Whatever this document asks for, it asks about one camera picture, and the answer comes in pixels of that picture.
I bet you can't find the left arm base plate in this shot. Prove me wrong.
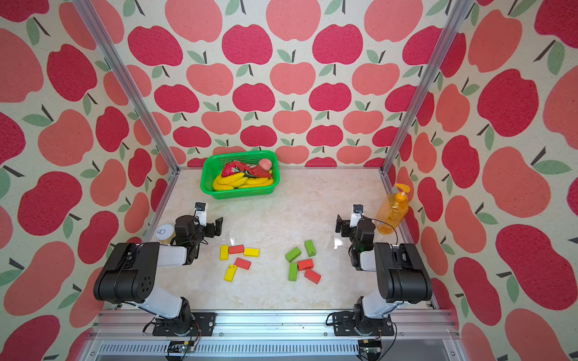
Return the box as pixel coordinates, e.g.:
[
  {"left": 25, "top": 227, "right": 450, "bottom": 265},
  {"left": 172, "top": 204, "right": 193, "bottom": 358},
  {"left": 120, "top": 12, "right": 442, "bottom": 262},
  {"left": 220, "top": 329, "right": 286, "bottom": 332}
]
[{"left": 152, "top": 312, "right": 217, "bottom": 337}]

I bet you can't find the pink peach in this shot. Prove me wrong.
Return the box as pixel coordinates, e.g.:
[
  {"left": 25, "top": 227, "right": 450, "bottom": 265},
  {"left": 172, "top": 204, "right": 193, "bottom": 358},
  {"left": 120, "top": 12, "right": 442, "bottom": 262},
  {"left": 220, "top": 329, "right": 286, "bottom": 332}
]
[{"left": 258, "top": 158, "right": 272, "bottom": 171}]

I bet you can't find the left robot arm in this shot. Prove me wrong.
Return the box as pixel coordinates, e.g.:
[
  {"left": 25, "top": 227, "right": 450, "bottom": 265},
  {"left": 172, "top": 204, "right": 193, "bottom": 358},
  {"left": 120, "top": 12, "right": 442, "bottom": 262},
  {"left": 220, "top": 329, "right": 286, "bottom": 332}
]
[{"left": 93, "top": 215, "right": 224, "bottom": 334}]

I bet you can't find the yellow banana bunch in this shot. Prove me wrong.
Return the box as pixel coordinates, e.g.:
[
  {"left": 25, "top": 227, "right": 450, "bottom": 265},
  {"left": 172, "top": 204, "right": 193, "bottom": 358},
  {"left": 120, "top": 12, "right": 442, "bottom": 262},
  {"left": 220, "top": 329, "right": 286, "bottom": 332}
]
[{"left": 212, "top": 174, "right": 275, "bottom": 191}]

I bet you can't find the red block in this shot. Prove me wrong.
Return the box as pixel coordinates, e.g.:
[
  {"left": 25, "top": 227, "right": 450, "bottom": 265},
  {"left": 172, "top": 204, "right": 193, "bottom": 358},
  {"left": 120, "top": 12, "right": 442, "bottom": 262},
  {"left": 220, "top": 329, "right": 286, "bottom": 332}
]
[
  {"left": 234, "top": 258, "right": 251, "bottom": 270},
  {"left": 304, "top": 269, "right": 322, "bottom": 284},
  {"left": 297, "top": 259, "right": 315, "bottom": 272},
  {"left": 228, "top": 245, "right": 245, "bottom": 254}
]

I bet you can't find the aluminium front rail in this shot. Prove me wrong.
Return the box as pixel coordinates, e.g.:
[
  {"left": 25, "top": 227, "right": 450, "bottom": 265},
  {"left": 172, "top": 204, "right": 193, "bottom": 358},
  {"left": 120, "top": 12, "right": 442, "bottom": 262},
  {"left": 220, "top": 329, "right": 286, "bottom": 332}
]
[{"left": 78, "top": 309, "right": 469, "bottom": 360}]

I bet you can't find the orange soap dispenser bottle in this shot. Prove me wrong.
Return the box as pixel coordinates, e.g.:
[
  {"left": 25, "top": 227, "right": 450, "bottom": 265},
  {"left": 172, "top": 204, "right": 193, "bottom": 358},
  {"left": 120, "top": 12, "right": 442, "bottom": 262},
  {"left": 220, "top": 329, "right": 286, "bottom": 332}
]
[{"left": 376, "top": 184, "right": 411, "bottom": 235}]

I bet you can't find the aluminium post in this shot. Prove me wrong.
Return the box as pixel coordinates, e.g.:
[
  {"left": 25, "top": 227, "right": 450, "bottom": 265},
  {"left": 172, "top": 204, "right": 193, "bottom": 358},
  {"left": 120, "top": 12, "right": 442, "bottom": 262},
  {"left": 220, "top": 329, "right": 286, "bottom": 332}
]
[
  {"left": 72, "top": 0, "right": 180, "bottom": 178},
  {"left": 379, "top": 0, "right": 474, "bottom": 182}
]

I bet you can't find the left aluminium post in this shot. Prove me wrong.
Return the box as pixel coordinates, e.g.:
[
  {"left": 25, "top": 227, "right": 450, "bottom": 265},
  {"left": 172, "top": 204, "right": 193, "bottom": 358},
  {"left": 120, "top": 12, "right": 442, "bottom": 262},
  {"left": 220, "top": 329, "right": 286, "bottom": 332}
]
[{"left": 72, "top": 0, "right": 180, "bottom": 178}]

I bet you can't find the green block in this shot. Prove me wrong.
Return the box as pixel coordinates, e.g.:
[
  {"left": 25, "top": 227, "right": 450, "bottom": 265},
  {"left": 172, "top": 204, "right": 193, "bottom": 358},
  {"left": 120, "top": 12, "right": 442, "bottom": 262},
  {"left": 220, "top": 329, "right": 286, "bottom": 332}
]
[
  {"left": 287, "top": 263, "right": 299, "bottom": 281},
  {"left": 285, "top": 247, "right": 302, "bottom": 263},
  {"left": 304, "top": 240, "right": 317, "bottom": 258}
]

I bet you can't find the right aluminium post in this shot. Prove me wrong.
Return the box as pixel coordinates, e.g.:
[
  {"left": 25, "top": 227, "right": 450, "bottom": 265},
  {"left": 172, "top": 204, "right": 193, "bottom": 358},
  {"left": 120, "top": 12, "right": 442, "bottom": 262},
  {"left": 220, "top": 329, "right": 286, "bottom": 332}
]
[{"left": 379, "top": 0, "right": 474, "bottom": 182}]

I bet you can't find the red snack bag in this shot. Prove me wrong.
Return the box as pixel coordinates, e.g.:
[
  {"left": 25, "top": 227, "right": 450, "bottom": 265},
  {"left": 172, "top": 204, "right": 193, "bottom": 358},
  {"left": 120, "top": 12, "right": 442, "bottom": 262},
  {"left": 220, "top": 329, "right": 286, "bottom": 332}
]
[{"left": 221, "top": 160, "right": 272, "bottom": 178}]

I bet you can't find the green plastic basket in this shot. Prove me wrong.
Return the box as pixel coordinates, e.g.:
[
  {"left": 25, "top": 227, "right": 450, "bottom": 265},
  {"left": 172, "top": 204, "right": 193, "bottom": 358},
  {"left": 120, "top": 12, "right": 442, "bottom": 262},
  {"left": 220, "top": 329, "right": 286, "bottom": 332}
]
[{"left": 200, "top": 150, "right": 280, "bottom": 199}]

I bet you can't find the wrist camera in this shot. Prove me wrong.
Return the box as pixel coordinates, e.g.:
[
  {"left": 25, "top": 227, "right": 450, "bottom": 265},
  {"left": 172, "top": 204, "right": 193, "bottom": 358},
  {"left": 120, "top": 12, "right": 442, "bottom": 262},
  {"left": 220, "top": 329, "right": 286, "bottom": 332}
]
[
  {"left": 350, "top": 204, "right": 364, "bottom": 228},
  {"left": 194, "top": 202, "right": 207, "bottom": 227}
]

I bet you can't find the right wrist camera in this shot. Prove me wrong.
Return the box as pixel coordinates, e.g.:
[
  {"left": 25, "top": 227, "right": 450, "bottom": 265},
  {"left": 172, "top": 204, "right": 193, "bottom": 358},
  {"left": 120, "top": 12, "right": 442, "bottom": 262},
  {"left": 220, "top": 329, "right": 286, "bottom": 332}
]
[{"left": 350, "top": 204, "right": 364, "bottom": 228}]

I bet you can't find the green block lower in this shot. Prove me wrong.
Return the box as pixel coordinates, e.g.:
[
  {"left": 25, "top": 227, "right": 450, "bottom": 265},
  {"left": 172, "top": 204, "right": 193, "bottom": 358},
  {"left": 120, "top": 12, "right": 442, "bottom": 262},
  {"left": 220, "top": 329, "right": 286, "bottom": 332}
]
[{"left": 287, "top": 263, "right": 299, "bottom": 281}]

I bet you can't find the green block left upper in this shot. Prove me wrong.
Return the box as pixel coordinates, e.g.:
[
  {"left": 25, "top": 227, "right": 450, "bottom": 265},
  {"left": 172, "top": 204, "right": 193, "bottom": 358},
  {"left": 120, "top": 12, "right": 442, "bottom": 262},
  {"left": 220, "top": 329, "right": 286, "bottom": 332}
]
[{"left": 285, "top": 247, "right": 302, "bottom": 263}]

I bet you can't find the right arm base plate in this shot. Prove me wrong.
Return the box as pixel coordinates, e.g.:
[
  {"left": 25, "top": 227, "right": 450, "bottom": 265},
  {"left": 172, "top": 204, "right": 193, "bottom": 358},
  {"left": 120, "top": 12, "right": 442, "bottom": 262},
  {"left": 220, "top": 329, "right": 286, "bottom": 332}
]
[{"left": 326, "top": 311, "right": 396, "bottom": 338}]

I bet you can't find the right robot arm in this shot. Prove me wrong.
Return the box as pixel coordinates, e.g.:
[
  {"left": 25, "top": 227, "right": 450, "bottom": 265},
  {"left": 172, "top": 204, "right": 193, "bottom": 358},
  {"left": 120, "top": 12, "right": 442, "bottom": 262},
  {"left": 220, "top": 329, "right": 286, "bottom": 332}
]
[{"left": 333, "top": 214, "right": 433, "bottom": 335}]

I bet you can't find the green block right upper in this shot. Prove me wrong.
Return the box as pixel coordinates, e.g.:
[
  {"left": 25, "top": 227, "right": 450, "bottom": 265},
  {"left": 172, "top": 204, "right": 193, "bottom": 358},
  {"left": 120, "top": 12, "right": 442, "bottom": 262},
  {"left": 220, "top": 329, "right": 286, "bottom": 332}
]
[{"left": 304, "top": 240, "right": 317, "bottom": 258}]

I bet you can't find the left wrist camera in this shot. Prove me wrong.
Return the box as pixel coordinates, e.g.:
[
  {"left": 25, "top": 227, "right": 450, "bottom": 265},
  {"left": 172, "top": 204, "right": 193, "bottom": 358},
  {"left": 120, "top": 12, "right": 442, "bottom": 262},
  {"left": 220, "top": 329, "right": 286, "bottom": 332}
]
[{"left": 194, "top": 202, "right": 207, "bottom": 227}]

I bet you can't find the yellow block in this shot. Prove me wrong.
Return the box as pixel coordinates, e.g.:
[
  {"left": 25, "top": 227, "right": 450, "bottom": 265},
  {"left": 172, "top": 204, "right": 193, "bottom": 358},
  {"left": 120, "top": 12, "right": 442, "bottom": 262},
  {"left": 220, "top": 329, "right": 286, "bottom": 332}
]
[
  {"left": 219, "top": 245, "right": 230, "bottom": 261},
  {"left": 243, "top": 248, "right": 260, "bottom": 257},
  {"left": 224, "top": 265, "right": 238, "bottom": 282}
]

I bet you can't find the small tin can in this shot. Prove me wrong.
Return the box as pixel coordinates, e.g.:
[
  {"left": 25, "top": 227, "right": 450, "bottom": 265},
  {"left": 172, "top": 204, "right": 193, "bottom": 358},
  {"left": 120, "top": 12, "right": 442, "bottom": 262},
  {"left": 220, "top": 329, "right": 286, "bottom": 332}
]
[{"left": 155, "top": 224, "right": 176, "bottom": 245}]

